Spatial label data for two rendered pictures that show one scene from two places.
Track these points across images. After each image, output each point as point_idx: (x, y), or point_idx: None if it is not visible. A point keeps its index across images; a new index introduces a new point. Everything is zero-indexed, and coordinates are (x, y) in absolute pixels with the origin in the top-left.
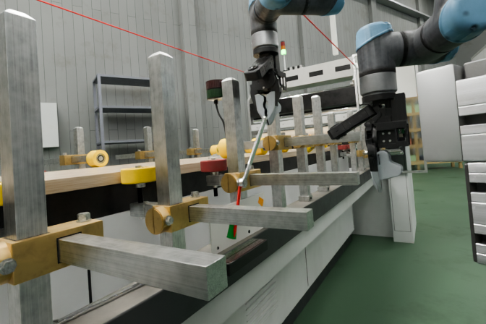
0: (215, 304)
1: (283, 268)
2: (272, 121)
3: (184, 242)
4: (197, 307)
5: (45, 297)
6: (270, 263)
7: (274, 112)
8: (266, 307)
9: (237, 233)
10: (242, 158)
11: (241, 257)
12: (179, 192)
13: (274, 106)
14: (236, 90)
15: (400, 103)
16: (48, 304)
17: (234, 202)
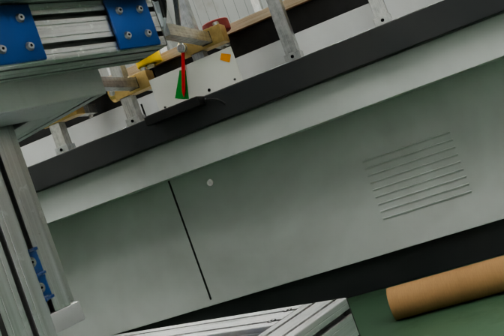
0: (187, 151)
1: (488, 134)
2: None
3: (133, 105)
4: (144, 146)
5: (59, 133)
6: (280, 120)
7: None
8: (430, 188)
9: (190, 93)
10: (187, 22)
11: (158, 112)
12: (119, 72)
13: None
14: None
15: None
16: (61, 136)
17: (180, 67)
